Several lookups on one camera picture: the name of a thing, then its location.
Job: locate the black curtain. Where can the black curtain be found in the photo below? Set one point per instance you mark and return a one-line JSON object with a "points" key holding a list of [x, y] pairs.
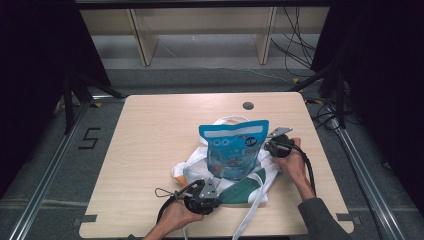
{"points": [[33, 83], [383, 83]]}

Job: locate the blue snack pouch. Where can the blue snack pouch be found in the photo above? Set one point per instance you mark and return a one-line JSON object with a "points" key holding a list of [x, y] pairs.
{"points": [[233, 150]]}

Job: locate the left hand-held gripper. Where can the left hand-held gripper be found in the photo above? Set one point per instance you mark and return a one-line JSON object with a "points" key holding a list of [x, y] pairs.
{"points": [[205, 196]]}

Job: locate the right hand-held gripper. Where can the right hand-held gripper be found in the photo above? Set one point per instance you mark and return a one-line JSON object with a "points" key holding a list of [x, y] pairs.
{"points": [[280, 146]]}

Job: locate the light wooden shelf unit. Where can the light wooden shelf unit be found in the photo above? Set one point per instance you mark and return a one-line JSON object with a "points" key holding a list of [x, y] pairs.
{"points": [[146, 36]]}

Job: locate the white tote bag coloured blobs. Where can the white tote bag coloured blobs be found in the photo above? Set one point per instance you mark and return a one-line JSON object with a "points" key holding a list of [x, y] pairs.
{"points": [[246, 190]]}

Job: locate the aluminium floor rail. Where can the aluminium floor rail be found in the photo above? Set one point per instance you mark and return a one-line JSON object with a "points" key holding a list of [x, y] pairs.
{"points": [[363, 176], [50, 166]]}

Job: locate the person's right hand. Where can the person's right hand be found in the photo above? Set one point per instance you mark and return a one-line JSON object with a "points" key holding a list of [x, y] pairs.
{"points": [[295, 163]]}

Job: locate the yellow floor tape piece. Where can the yellow floor tape piece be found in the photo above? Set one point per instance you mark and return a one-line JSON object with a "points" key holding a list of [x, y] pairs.
{"points": [[296, 80], [97, 104]]}

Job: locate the black metal stand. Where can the black metal stand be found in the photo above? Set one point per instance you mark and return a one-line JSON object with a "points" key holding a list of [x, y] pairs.
{"points": [[68, 103], [340, 96]]}

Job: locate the grey floor tape strip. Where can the grey floor tape strip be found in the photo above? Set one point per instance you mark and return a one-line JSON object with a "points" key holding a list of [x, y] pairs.
{"points": [[85, 220], [348, 218]]}

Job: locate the person's left hand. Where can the person's left hand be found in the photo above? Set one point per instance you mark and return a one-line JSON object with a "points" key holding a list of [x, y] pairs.
{"points": [[178, 216]]}

